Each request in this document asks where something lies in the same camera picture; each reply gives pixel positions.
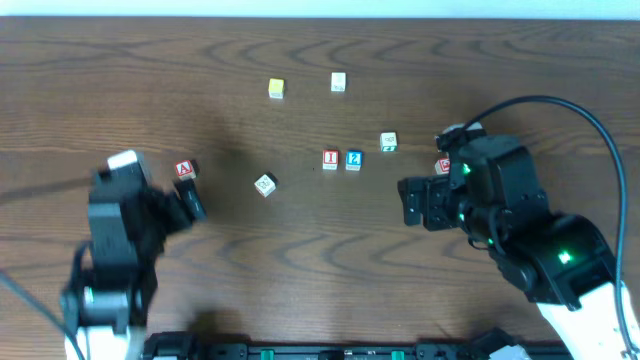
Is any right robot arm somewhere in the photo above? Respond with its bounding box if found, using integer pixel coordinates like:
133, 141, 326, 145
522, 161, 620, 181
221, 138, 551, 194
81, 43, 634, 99
398, 130, 639, 359

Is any white block top centre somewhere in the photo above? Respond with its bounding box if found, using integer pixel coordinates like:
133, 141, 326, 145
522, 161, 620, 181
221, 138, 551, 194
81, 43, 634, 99
330, 72, 347, 92

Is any red letter A block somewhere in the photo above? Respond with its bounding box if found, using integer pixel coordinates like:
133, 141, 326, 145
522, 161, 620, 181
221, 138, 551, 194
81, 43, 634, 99
175, 160, 197, 180

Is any blue number 2 block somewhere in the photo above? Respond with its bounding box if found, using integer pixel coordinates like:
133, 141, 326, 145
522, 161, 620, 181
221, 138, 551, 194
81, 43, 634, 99
345, 150, 363, 171

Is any red block right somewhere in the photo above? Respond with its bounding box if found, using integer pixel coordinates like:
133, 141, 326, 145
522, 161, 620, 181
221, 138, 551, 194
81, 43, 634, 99
435, 158, 450, 175

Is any red letter I block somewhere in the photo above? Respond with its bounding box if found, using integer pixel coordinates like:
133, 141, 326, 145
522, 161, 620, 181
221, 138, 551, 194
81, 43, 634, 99
322, 149, 339, 170

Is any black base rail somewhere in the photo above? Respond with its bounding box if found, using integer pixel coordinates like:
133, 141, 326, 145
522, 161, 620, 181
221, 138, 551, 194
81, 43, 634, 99
140, 328, 572, 360

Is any yellow wooden block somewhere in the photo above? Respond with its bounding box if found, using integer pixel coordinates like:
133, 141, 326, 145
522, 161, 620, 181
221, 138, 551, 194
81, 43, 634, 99
268, 78, 285, 99

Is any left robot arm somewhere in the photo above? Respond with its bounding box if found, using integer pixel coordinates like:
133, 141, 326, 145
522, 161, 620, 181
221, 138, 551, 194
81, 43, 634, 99
60, 165, 206, 359

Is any white green-sided block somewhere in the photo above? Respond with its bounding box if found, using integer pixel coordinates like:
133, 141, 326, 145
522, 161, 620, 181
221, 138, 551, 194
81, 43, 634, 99
380, 132, 398, 152

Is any plain wooden block tilted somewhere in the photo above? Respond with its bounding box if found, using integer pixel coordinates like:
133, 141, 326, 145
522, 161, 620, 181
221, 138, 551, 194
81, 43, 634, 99
254, 173, 277, 197

